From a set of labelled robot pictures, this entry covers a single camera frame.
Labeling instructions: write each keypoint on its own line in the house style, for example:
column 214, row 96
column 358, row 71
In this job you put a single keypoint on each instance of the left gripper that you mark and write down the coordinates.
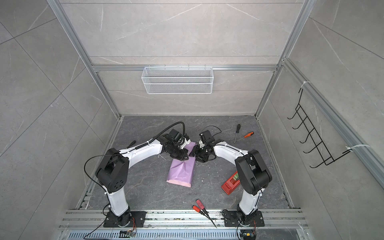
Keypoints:
column 184, row 157

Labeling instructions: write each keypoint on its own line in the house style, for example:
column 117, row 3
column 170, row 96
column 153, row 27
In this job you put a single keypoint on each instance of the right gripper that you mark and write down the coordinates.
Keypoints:
column 195, row 151

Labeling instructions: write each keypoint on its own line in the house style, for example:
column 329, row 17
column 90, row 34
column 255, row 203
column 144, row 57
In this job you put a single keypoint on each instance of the pink wrapping paper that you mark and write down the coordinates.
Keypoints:
column 181, row 172

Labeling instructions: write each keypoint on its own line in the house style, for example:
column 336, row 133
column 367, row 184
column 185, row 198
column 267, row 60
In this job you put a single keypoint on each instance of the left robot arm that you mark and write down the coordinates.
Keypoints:
column 112, row 174

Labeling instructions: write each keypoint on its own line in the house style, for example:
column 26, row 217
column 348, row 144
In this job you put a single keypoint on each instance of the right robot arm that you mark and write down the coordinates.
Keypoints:
column 254, row 175

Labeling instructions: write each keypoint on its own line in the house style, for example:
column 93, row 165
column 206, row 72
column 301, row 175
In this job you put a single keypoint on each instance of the red tape dispenser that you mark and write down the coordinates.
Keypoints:
column 231, row 184

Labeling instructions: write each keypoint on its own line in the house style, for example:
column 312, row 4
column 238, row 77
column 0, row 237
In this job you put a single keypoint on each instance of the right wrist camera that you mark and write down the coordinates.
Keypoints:
column 206, row 138

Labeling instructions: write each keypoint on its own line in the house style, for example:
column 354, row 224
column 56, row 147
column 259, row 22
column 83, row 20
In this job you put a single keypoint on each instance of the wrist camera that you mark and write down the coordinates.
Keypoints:
column 177, row 138
column 206, row 138

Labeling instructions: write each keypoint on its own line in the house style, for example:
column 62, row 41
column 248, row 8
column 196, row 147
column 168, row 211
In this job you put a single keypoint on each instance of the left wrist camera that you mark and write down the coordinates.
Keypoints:
column 177, row 138

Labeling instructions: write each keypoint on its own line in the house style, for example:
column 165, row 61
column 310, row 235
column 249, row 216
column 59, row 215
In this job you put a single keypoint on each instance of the black handled screwdriver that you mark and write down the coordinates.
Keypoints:
column 237, row 131

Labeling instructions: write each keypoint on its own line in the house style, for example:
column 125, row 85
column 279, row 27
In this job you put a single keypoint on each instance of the red handled screwdriver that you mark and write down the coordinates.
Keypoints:
column 198, row 210

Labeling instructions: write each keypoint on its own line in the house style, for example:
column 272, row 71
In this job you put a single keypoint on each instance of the orange handled screwdriver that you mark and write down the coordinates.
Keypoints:
column 249, row 134

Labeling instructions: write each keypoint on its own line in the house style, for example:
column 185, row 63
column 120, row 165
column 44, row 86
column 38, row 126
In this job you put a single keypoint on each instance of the white wire mesh basket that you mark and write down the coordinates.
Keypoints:
column 178, row 80

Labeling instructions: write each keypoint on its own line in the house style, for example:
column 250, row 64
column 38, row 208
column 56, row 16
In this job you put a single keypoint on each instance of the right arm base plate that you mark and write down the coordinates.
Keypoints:
column 234, row 218

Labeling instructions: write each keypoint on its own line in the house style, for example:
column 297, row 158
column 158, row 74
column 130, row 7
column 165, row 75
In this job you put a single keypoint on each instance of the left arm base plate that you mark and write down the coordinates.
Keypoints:
column 126, row 220

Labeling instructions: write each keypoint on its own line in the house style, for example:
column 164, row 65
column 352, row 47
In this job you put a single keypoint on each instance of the aluminium mounting rail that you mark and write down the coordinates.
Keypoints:
column 188, row 219

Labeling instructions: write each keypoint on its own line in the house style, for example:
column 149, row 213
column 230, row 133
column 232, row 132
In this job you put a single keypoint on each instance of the black wire hook rack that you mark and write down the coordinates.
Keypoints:
column 313, row 136

